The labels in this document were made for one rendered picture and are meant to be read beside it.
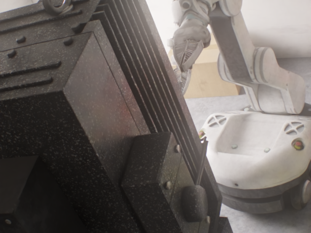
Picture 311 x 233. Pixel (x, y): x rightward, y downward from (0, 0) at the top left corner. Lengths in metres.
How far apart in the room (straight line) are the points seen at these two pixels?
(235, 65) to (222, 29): 0.19
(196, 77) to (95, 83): 2.45
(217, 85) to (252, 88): 0.69
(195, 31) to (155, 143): 0.58
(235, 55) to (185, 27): 0.80
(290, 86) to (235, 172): 0.49
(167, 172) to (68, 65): 0.26
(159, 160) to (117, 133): 0.09
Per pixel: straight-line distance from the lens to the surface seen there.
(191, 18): 1.57
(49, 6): 1.05
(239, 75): 2.41
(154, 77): 1.21
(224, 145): 2.59
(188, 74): 2.40
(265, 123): 2.66
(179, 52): 1.49
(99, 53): 0.97
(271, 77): 2.43
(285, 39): 3.50
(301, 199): 2.56
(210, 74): 3.32
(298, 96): 2.74
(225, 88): 3.37
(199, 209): 1.04
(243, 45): 2.29
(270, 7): 3.39
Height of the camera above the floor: 2.02
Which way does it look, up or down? 35 degrees down
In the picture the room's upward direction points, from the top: 23 degrees counter-clockwise
